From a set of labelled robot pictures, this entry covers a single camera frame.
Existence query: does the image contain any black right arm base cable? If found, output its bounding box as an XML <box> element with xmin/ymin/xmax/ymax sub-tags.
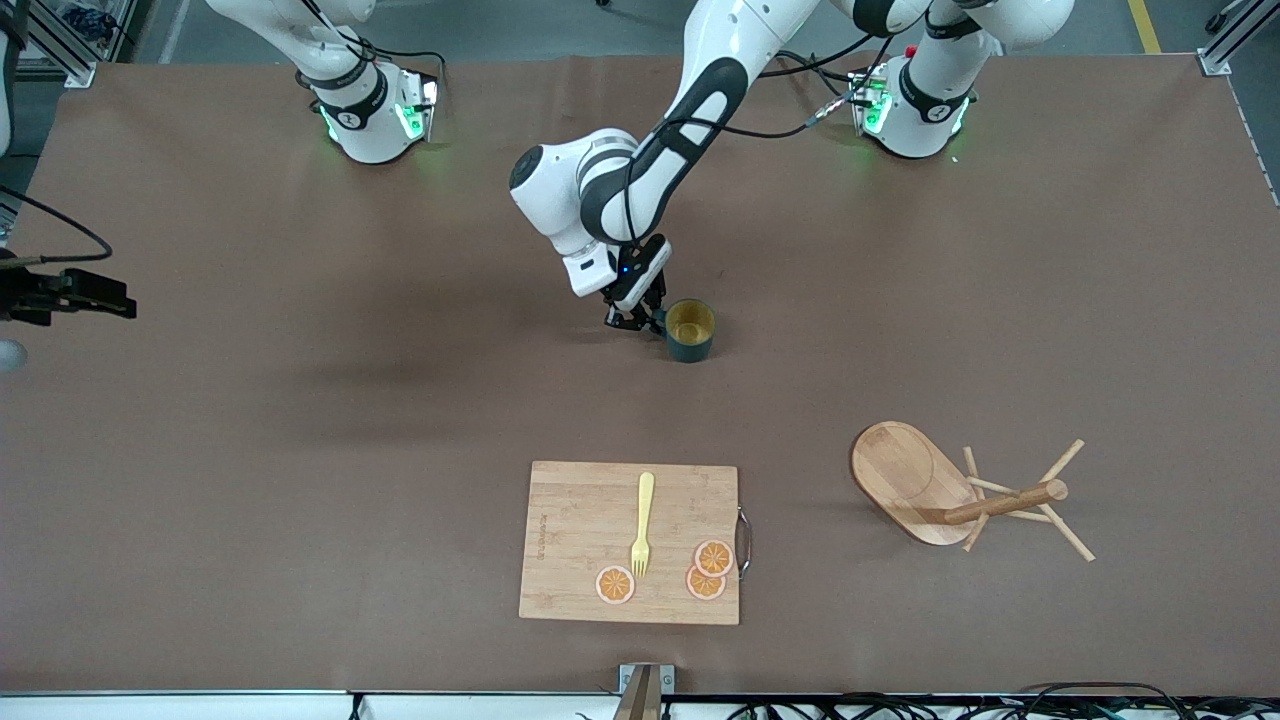
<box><xmin>340</xmin><ymin>38</ymin><xmax>447</xmax><ymax>93</ymax></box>

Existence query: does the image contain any yellow plastic fork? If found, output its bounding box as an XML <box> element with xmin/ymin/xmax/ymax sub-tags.
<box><xmin>629</xmin><ymin>471</ymin><xmax>657</xmax><ymax>580</ymax></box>

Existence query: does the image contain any black right arm wrist cable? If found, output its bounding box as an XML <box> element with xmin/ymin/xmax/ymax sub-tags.
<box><xmin>0</xmin><ymin>184</ymin><xmax>114</xmax><ymax>267</ymax></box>

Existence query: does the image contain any bamboo cutting board, metal handle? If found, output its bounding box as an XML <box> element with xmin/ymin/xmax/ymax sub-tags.
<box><xmin>518</xmin><ymin>460</ymin><xmax>754</xmax><ymax>627</ymax></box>

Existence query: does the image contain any black cable bundle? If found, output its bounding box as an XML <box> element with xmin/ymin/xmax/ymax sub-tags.
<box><xmin>725</xmin><ymin>682</ymin><xmax>1280</xmax><ymax>720</ymax></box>

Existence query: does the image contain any black arm base cable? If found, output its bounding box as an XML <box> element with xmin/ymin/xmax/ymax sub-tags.
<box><xmin>760</xmin><ymin>48</ymin><xmax>863</xmax><ymax>107</ymax></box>
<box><xmin>340</xmin><ymin>38</ymin><xmax>447</xmax><ymax>93</ymax></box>

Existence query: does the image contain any metal bracket at table edge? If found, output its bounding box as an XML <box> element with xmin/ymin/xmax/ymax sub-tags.
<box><xmin>618</xmin><ymin>663</ymin><xmax>675</xmax><ymax>720</ymax></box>

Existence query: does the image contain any black left arm base cable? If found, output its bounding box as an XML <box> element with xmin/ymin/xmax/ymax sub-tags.
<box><xmin>760</xmin><ymin>48</ymin><xmax>863</xmax><ymax>107</ymax></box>

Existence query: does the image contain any teal mug with yellow inside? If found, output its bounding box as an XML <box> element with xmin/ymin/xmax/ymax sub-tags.
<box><xmin>655</xmin><ymin>298</ymin><xmax>718</xmax><ymax>365</ymax></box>

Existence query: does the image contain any wooden mug tree rack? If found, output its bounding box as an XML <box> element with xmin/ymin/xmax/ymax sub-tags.
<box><xmin>851</xmin><ymin>421</ymin><xmax>1097</xmax><ymax>563</ymax></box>

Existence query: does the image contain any aluminium frame post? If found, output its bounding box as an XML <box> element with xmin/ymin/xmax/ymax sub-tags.
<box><xmin>18</xmin><ymin>0</ymin><xmax>99</xmax><ymax>90</ymax></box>
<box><xmin>1196</xmin><ymin>0</ymin><xmax>1280</xmax><ymax>78</ymax></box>

